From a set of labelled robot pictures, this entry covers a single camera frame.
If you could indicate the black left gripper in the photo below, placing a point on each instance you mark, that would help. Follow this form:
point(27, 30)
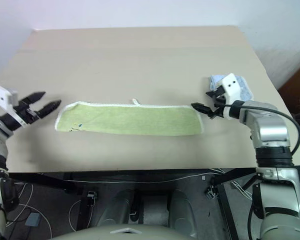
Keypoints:
point(27, 112)

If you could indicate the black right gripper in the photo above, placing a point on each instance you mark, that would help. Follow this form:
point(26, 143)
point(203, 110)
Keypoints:
point(220, 107)

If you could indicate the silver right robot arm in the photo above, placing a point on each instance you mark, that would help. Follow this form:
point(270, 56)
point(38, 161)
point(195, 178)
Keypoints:
point(270, 127)

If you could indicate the folded light blue towel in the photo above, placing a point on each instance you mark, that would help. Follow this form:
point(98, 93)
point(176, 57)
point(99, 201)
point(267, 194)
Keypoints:
point(244, 90)

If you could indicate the green towel with white edging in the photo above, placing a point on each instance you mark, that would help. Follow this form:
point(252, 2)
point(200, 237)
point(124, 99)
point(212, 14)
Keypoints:
point(130, 120)

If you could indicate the brown wooden cabinet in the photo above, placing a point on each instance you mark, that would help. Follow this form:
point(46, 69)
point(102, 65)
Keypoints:
point(296, 85)

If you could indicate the black table caster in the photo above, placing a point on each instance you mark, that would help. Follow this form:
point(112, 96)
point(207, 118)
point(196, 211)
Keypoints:
point(211, 192)
point(91, 197)

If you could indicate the dark rounded robot leg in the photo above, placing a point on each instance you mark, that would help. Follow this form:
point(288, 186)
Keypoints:
point(183, 210)
point(117, 207)

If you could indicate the grey foot pedal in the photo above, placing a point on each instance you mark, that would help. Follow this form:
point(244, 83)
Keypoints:
point(33, 219)

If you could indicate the grey robot torso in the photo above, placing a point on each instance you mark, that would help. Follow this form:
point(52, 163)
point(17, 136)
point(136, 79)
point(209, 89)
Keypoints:
point(120, 235)

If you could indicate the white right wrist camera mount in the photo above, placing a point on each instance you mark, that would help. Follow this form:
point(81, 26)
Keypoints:
point(231, 87)

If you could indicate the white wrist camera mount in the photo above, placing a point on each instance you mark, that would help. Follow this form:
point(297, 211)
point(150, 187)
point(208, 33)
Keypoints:
point(3, 96)
point(231, 87)

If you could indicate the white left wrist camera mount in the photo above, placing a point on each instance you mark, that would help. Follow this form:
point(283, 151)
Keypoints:
point(3, 96)

